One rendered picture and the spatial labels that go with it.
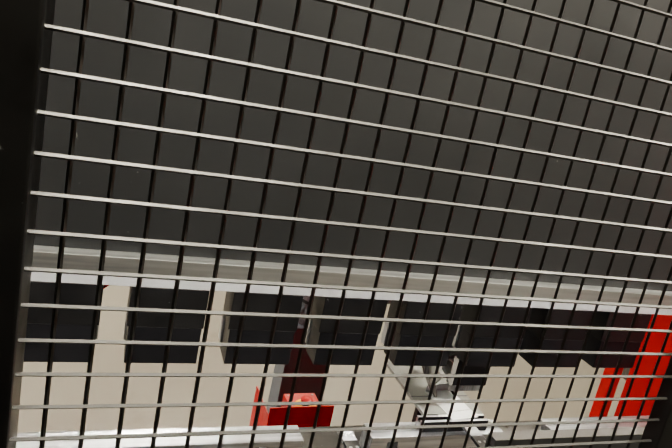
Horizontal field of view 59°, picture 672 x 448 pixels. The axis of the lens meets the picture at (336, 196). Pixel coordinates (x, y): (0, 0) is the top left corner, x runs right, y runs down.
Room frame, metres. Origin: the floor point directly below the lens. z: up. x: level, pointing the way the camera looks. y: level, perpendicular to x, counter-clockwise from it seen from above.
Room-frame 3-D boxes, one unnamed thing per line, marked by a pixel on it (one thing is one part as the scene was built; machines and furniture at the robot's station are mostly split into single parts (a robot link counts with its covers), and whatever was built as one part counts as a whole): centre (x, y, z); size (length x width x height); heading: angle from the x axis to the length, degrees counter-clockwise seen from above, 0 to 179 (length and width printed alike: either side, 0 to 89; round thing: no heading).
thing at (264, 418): (1.62, 0.00, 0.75); 0.20 x 0.16 x 0.18; 113
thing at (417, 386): (1.54, -0.38, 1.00); 0.26 x 0.18 x 0.01; 21
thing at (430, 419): (1.39, -0.42, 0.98); 0.20 x 0.03 x 0.03; 111
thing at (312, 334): (1.26, -0.08, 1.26); 0.15 x 0.09 x 0.17; 111
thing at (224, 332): (1.19, 0.11, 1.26); 0.15 x 0.09 x 0.17; 111
